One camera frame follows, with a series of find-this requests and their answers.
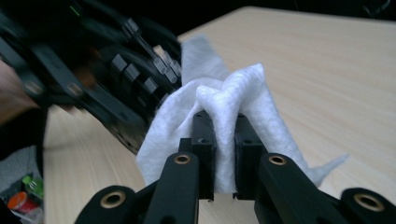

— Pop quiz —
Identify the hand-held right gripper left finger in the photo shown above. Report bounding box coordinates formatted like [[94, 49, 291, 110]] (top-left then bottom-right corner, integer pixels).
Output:
[[178, 109, 218, 202]]

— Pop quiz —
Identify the white wet wipe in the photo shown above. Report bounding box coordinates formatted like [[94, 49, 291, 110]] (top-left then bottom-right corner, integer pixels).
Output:
[[135, 34, 350, 196]]

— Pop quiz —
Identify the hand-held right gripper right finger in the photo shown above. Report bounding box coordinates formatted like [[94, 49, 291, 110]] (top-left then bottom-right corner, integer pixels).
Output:
[[233, 113, 269, 201]]

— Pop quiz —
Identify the red bottle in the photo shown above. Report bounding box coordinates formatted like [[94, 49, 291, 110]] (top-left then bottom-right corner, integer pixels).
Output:
[[7, 190, 40, 216]]

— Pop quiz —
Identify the green bottle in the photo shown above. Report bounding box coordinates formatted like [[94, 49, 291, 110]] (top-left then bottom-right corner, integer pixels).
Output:
[[21, 175, 45, 201]]

